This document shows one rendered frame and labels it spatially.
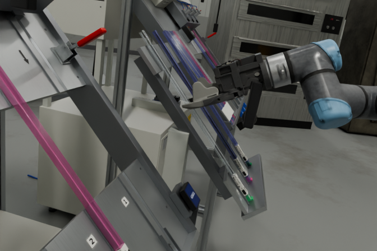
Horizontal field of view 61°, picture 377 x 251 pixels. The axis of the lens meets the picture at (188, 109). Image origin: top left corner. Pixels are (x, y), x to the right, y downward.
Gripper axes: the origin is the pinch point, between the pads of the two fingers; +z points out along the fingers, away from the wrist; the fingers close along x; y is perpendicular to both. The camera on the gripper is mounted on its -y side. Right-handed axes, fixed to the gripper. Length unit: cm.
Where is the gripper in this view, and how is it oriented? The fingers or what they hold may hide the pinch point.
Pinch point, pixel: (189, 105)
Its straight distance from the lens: 79.2
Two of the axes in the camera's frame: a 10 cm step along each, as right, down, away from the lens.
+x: -1.7, 2.4, -9.5
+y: -3.1, -9.3, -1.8
